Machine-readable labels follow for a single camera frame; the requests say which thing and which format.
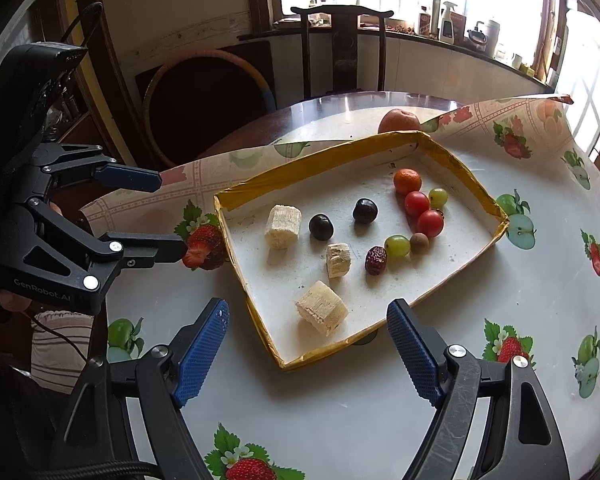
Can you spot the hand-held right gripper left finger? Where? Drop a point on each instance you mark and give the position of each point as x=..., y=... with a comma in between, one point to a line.
x=202, y=352

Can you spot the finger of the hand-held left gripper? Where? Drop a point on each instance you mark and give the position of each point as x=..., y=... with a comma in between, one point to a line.
x=152, y=251
x=130, y=178

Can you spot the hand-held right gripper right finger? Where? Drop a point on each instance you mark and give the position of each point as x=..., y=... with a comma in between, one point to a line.
x=412, y=357

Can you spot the yellow taped cardboard box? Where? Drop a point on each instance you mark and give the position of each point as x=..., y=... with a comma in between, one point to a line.
x=290, y=322

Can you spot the red date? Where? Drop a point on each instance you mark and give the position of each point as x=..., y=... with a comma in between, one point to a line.
x=376, y=261

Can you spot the large green grape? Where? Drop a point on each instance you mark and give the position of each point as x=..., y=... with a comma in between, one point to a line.
x=397, y=246

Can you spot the brown longan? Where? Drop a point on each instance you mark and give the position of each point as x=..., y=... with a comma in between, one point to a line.
x=419, y=243

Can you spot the red cherry tomato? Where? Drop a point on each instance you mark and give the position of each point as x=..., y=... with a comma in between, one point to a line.
x=417, y=203
x=430, y=223

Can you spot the dark purple grape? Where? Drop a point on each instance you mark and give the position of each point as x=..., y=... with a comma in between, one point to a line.
x=365, y=210

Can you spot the small green grape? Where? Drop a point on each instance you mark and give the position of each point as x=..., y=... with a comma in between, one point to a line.
x=438, y=198

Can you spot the person's left forearm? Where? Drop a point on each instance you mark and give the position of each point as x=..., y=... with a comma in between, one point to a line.
x=60, y=347

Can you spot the person's left hand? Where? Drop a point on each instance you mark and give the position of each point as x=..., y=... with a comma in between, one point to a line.
x=11, y=301

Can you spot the large banana piece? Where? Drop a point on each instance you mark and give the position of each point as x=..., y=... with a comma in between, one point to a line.
x=322, y=308
x=282, y=227

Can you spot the small banana piece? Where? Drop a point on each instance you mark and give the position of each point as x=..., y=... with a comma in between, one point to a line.
x=338, y=260

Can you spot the colourful hula hoop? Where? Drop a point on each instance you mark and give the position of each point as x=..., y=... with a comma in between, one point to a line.
x=219, y=52

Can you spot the orange tangerine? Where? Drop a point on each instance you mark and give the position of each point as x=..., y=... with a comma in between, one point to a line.
x=407, y=181

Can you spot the peach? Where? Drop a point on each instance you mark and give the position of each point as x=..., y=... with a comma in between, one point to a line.
x=399, y=120

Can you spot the dark wooden chair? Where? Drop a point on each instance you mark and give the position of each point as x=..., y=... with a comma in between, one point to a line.
x=345, y=52

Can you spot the small white cup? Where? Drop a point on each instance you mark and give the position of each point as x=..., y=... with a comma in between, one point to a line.
x=516, y=62

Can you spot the metal kettle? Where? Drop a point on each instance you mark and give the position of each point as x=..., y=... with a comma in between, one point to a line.
x=476, y=36

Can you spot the white thermos jug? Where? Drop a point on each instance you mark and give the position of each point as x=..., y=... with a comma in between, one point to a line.
x=491, y=38

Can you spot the brown bottle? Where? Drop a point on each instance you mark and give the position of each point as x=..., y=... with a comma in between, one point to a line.
x=423, y=23

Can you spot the white spray bottle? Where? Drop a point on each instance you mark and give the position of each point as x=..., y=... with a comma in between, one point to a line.
x=447, y=25

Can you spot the brown box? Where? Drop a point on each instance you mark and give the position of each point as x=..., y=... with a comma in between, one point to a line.
x=460, y=22

